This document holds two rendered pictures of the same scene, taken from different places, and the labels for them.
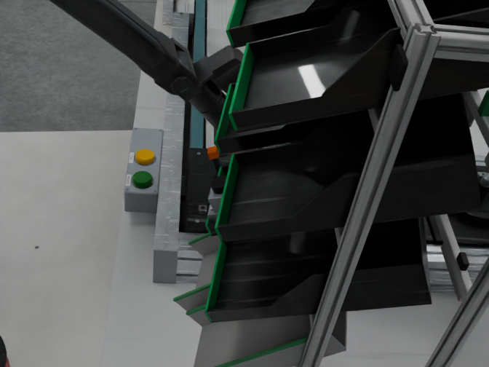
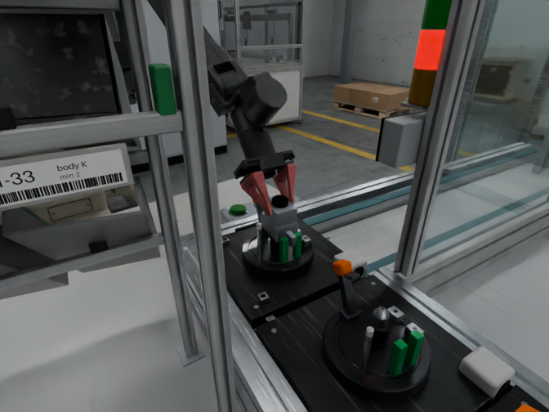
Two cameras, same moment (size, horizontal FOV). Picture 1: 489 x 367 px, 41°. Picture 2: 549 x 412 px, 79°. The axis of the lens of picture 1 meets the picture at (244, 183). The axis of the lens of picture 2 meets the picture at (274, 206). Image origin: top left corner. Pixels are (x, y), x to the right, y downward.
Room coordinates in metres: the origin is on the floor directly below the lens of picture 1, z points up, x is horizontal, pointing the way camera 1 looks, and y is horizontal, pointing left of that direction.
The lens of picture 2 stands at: (0.76, -0.49, 1.36)
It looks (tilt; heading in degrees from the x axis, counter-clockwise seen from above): 28 degrees down; 68
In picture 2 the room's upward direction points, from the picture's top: straight up
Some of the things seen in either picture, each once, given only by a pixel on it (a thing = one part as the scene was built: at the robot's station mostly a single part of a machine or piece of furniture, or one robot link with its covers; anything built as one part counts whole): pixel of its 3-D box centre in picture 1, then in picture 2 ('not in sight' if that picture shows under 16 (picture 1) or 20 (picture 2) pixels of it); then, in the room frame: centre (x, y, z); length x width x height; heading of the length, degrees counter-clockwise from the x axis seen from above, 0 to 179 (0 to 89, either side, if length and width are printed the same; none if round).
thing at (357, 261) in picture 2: not in sight; (350, 266); (1.08, -0.09, 0.97); 0.05 x 0.05 x 0.04; 8
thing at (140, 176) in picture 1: (142, 180); (238, 211); (0.96, 0.21, 0.96); 0.04 x 0.04 x 0.02
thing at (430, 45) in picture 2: not in sight; (435, 49); (1.18, -0.09, 1.33); 0.05 x 0.05 x 0.05
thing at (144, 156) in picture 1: (145, 157); not in sight; (1.03, 0.22, 0.96); 0.04 x 0.04 x 0.02
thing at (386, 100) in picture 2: not in sight; (372, 99); (4.81, 4.63, 0.20); 1.20 x 0.80 x 0.41; 105
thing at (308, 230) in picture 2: (245, 191); (277, 259); (0.97, 0.00, 0.96); 0.24 x 0.24 x 0.02; 8
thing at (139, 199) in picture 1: (145, 168); (262, 214); (1.03, 0.22, 0.93); 0.21 x 0.07 x 0.06; 8
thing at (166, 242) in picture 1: (176, 121); (334, 212); (1.22, 0.19, 0.91); 0.89 x 0.06 x 0.11; 8
